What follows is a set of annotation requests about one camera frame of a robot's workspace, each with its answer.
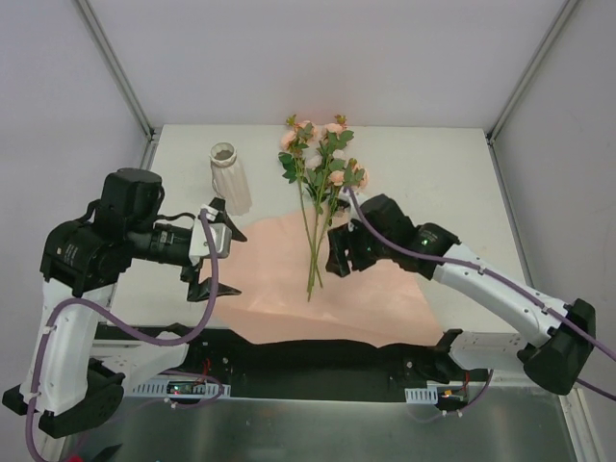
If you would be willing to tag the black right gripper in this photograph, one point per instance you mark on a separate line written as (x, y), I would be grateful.
(354, 249)

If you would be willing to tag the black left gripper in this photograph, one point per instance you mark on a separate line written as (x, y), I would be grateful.
(193, 273)

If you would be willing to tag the pale pink rose stem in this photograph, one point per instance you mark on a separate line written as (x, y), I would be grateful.
(316, 234)

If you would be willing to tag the peach wrapping paper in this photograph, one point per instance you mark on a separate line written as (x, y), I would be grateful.
(380, 306)

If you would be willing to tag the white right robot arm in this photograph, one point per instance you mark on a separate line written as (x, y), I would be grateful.
(551, 339)

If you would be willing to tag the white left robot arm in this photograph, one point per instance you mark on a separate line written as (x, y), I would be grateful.
(67, 391)

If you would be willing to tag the white ribbed ceramic vase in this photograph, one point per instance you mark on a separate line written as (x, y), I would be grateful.
(229, 180)

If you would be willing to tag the small peach rose stem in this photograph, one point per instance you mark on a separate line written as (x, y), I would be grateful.
(333, 178)

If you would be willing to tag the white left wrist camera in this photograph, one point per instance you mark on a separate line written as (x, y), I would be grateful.
(210, 235)

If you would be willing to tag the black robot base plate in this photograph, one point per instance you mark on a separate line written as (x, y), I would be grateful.
(332, 370)

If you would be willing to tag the left white cable duct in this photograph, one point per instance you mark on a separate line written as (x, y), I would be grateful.
(185, 389)

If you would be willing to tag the white cable duct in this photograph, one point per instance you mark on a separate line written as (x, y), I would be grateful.
(185, 389)
(424, 396)

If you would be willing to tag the right white cable duct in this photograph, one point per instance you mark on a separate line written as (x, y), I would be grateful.
(424, 396)

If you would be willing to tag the right aluminium frame post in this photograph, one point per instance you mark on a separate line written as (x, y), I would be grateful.
(544, 48)

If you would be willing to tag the aluminium frame post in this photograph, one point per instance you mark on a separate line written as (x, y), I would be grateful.
(544, 48)
(97, 33)

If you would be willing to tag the left aluminium frame post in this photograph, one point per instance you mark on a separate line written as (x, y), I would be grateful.
(97, 33)

